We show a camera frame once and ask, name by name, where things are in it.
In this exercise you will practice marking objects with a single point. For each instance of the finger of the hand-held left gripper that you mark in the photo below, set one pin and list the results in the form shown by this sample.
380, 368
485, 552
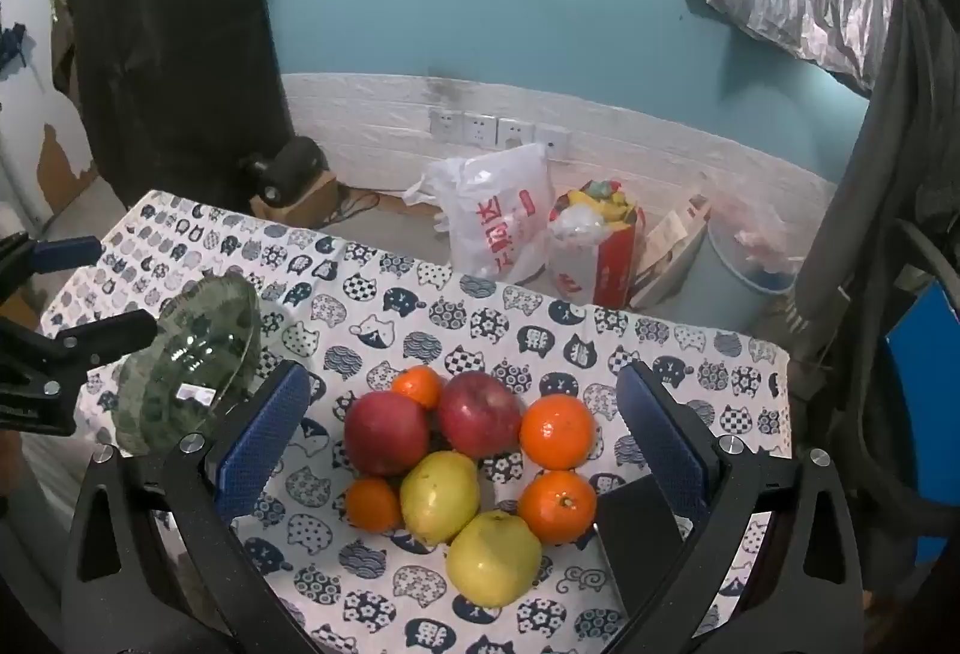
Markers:
64, 253
112, 331

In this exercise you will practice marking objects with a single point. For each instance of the cat-print tablecloth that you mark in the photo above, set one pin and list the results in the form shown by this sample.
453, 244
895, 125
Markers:
420, 324

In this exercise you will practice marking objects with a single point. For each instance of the white wall socket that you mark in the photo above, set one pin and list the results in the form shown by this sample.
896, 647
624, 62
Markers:
514, 134
553, 140
446, 121
480, 127

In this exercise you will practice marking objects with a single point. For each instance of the red apple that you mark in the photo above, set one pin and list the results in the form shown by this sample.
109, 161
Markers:
386, 433
480, 414

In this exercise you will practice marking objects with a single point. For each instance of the blue waste bin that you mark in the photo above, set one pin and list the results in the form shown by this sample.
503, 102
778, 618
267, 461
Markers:
731, 286

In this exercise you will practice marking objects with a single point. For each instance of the yellow pear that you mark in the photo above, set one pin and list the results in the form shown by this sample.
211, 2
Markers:
495, 560
439, 496

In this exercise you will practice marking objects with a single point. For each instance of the small orange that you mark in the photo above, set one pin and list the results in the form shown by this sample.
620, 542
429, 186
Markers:
373, 504
416, 388

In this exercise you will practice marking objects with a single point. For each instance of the brown paper bag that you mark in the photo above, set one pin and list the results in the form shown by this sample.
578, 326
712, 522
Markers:
671, 241

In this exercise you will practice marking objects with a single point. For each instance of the red paper bag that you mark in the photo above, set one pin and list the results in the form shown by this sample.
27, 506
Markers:
607, 256

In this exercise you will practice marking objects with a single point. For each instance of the medium orange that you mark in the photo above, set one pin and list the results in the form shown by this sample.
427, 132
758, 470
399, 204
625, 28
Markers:
556, 508

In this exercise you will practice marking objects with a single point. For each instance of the black round device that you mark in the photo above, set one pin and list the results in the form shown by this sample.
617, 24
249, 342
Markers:
289, 170

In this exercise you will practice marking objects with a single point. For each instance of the white plastic bag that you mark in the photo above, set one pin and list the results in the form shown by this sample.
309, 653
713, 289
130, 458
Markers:
495, 219

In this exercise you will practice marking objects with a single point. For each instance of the green glass plate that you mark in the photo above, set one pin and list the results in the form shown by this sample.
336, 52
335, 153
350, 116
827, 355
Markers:
195, 354

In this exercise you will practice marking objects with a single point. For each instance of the large orange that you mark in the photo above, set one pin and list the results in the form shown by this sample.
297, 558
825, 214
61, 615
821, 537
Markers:
559, 433

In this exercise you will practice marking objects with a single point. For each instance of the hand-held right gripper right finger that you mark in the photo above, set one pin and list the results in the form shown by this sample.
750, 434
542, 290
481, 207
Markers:
660, 436

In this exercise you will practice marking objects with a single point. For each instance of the blue board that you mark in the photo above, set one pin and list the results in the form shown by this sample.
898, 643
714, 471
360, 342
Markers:
926, 361

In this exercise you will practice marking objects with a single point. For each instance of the small cardboard box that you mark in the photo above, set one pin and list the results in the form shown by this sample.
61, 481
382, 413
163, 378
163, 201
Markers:
315, 200

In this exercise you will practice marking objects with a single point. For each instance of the black hanging cloth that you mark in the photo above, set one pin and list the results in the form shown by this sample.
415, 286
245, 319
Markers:
172, 39

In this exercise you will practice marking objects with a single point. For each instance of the grey hanging jacket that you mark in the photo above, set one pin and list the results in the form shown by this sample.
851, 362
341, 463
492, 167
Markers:
862, 211

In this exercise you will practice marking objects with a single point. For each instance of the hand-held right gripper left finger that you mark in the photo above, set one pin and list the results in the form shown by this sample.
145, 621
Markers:
262, 444

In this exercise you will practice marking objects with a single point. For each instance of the black smartphone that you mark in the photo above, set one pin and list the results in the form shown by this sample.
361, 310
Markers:
637, 549

